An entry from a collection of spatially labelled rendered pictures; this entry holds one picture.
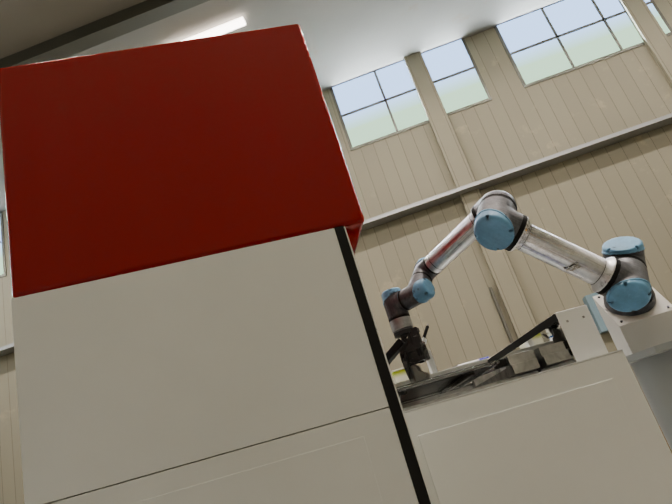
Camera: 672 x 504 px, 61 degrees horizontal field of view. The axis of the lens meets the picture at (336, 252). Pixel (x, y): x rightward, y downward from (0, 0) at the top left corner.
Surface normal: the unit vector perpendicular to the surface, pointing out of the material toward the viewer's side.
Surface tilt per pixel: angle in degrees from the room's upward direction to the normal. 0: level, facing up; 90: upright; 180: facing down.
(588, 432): 90
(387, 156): 90
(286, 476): 90
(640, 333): 90
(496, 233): 126
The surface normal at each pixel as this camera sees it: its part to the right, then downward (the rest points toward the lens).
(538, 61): -0.20, -0.32
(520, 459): 0.08, -0.40
